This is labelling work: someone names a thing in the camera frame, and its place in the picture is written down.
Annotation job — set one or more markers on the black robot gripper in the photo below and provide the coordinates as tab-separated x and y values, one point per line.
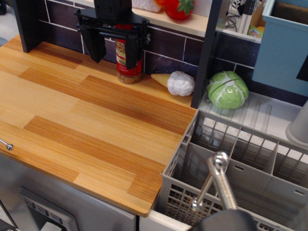
113	18

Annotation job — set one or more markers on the grey plastic drying rack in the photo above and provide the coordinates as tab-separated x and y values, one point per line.
268	175

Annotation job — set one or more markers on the white sink with drainboard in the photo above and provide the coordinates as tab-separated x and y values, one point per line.
261	113

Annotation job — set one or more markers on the red-lidded spice jar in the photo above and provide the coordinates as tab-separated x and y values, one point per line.
125	75

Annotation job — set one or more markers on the white toy cake slice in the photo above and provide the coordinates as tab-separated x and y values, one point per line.
148	5

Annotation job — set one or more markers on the red toy strawberry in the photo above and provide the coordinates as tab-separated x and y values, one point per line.
179	9

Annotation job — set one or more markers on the white toy ice cream cone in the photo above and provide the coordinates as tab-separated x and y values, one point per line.
178	83

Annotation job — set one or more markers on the green toy cabbage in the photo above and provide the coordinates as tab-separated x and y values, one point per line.
227	90

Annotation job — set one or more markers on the colourful cardboard box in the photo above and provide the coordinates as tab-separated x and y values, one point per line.
257	25

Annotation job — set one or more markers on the small chrome knob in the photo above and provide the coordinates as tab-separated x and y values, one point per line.
8	146

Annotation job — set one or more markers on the light blue box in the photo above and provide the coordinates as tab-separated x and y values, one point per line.
282	52

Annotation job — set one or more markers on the silver oven control panel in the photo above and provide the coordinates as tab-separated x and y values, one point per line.
46	215

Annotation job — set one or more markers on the grey faucet base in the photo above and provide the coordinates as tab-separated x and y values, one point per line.
297	131

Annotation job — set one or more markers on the black clamp body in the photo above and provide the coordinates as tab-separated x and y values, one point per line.
226	220

